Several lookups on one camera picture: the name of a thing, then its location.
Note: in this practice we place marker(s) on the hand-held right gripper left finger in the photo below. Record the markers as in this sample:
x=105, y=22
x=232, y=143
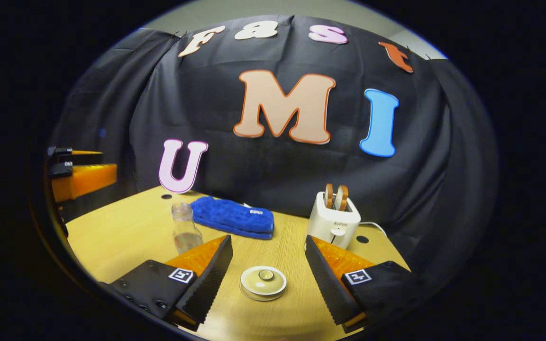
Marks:
x=209, y=284

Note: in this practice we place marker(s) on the cream ceramic teacup lid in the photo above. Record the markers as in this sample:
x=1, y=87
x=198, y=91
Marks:
x=254, y=282

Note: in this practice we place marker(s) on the clear plastic water bottle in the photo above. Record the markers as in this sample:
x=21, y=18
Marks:
x=185, y=227

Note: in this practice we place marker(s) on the white toaster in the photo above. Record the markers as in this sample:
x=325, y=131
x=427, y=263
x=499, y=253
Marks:
x=334, y=225

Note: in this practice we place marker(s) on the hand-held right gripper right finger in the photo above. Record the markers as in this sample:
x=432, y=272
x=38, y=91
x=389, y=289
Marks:
x=327, y=284

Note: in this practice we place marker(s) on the black backdrop cloth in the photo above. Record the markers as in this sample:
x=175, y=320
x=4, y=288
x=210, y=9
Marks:
x=277, y=175

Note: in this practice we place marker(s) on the blue folded towel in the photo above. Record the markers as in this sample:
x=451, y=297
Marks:
x=232, y=218

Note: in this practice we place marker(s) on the brown toast slice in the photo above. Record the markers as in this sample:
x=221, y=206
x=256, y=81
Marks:
x=343, y=199
x=329, y=196

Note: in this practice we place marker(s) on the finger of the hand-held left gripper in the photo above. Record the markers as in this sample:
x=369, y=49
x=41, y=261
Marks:
x=83, y=182
x=78, y=157

